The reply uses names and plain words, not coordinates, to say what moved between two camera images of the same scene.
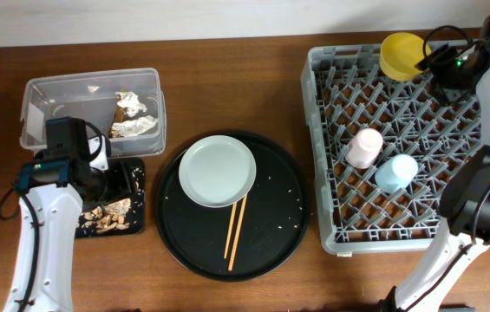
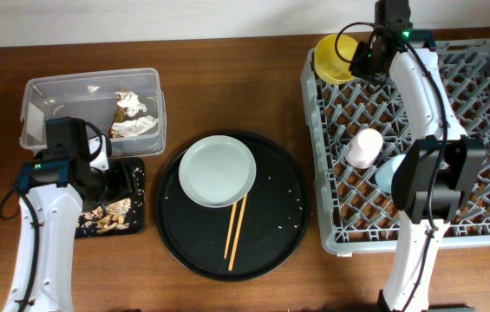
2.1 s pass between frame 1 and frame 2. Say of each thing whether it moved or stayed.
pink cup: stayed
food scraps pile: stayed
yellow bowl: moved
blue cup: stayed
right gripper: moved
